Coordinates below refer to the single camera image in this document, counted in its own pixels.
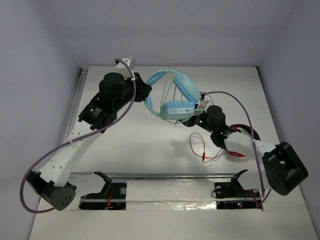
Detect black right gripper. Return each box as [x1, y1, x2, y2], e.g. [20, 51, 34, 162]
[175, 104, 216, 134]

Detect light blue headphones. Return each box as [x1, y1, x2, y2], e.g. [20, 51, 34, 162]
[144, 68, 201, 121]

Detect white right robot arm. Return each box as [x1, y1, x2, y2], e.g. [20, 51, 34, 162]
[183, 105, 309, 197]

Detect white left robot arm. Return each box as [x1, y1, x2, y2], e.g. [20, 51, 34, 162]
[23, 72, 152, 211]

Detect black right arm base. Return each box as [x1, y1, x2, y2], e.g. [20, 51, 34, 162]
[211, 169, 262, 210]

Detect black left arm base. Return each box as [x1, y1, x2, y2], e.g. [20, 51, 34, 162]
[78, 171, 127, 211]

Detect red headphones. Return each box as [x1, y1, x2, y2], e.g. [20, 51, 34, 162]
[227, 123, 261, 159]

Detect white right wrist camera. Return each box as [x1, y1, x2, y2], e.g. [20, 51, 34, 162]
[196, 91, 214, 111]

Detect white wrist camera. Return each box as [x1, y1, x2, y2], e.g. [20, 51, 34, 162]
[196, 91, 214, 111]
[114, 56, 136, 76]

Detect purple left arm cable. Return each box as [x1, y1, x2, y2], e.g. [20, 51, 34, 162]
[19, 58, 137, 213]

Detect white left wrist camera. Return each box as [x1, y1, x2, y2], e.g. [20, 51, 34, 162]
[114, 56, 136, 76]

